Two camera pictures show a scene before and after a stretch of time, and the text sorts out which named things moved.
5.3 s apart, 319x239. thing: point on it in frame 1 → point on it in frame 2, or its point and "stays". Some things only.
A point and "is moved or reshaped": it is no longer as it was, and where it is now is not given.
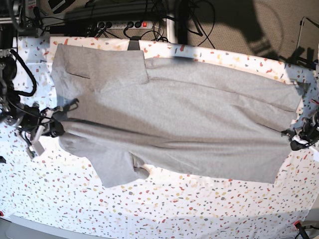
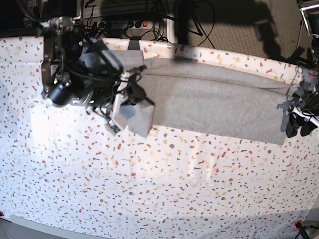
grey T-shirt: x=137 y=118 is moved or reshaped
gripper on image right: x=309 y=133 → x=309 y=96
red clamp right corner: x=297 y=224 stays
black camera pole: x=181 y=17 stays
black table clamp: x=133 y=44 stays
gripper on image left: x=29 y=118 → x=103 y=97
